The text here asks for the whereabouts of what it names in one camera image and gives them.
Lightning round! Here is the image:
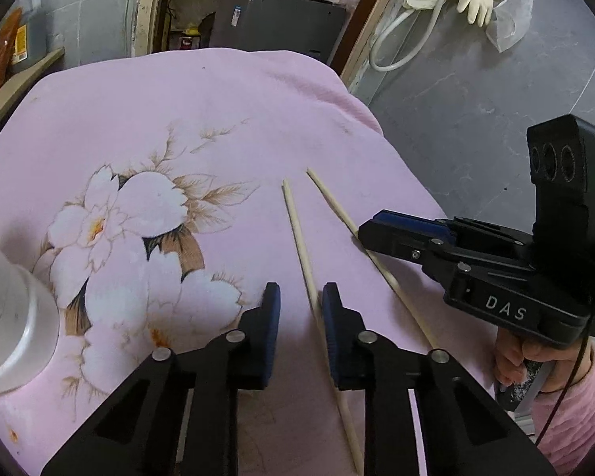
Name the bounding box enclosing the thin black cable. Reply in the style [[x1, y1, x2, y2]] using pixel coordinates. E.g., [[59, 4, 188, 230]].
[[534, 324, 593, 450]]

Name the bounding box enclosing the beige kitchen counter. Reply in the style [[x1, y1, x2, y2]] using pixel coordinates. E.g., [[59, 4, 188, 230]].
[[0, 47, 65, 154]]

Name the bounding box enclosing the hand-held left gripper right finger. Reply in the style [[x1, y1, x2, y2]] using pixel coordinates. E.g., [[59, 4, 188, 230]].
[[322, 282, 559, 476]]

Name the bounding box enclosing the pink floral tablecloth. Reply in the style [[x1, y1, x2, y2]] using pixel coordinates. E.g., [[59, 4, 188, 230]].
[[0, 47, 541, 476]]

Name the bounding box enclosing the white plastic utensil basket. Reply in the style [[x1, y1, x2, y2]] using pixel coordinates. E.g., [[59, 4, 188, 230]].
[[0, 223, 61, 398]]

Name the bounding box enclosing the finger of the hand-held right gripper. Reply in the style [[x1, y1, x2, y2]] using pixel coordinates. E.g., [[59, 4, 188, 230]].
[[372, 210, 452, 240], [358, 221, 459, 271]]

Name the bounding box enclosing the person's right hand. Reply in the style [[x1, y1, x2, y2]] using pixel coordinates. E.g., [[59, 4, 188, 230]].
[[492, 331, 594, 393]]

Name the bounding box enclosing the hanging clear plastic bag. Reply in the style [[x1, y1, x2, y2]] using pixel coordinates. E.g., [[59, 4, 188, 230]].
[[485, 0, 535, 54]]

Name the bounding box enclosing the grey cabinet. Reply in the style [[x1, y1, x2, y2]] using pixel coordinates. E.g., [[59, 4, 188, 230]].
[[209, 0, 349, 66]]

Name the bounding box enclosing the large cooking oil jug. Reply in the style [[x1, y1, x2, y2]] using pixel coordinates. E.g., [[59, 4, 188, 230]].
[[9, 0, 49, 66]]

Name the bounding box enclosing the orange snack bag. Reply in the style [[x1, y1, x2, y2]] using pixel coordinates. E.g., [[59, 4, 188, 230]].
[[0, 7, 24, 98]]

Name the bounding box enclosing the person's right forearm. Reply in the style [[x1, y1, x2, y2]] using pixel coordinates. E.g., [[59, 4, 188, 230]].
[[528, 344, 595, 472]]

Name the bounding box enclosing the white hose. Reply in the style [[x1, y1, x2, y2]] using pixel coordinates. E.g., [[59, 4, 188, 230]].
[[368, 0, 470, 73]]

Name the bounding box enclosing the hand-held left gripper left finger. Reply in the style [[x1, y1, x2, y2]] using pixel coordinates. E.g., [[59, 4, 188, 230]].
[[40, 282, 282, 476]]

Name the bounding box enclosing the light wooden chopstick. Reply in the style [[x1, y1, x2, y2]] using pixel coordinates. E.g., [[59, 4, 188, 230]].
[[306, 167, 440, 350], [282, 179, 365, 476]]

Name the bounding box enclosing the wooden door frame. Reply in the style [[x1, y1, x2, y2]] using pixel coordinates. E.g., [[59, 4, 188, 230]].
[[134, 0, 413, 96]]

